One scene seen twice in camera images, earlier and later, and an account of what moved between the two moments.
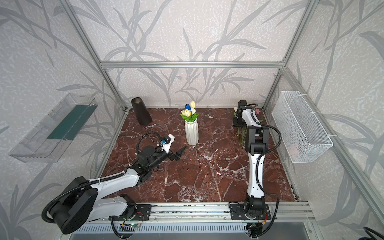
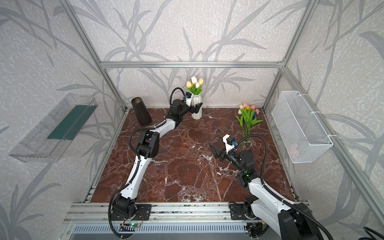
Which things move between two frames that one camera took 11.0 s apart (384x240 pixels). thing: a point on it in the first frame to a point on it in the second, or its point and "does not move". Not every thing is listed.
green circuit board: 134,225 does not move
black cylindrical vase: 144,118 does not move
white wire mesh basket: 302,139 does not move
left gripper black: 169,154 to 190,108
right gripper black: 238,120 to 222,154
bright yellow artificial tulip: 186,114 to 195,91
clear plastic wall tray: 46,143 does not move
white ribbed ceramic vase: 192,132 to 196,100
